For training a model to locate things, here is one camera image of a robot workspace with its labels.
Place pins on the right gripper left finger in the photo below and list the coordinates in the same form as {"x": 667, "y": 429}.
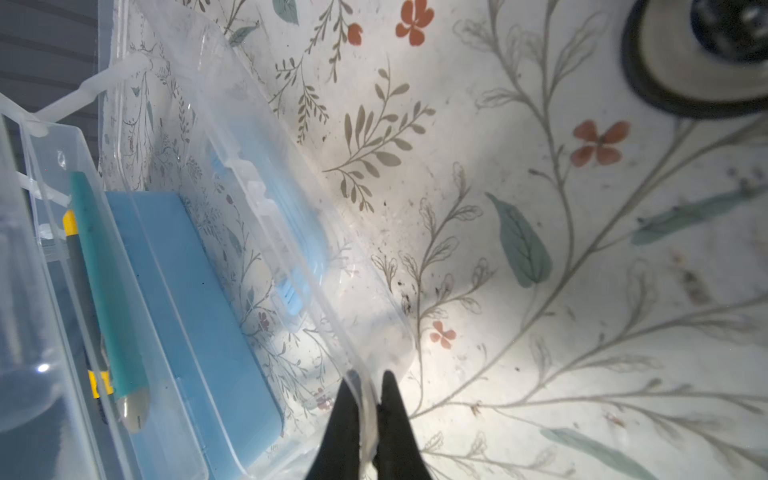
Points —
{"x": 338, "y": 457}

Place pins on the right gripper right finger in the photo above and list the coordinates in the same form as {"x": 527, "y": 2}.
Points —
{"x": 398, "y": 456}

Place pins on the blue plastic tool box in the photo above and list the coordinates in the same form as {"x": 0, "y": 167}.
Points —
{"x": 251, "y": 300}

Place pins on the yellow black utility knife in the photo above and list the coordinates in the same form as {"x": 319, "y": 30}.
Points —
{"x": 99, "y": 374}

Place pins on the brown tape roll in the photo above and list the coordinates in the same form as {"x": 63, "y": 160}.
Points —
{"x": 697, "y": 59}

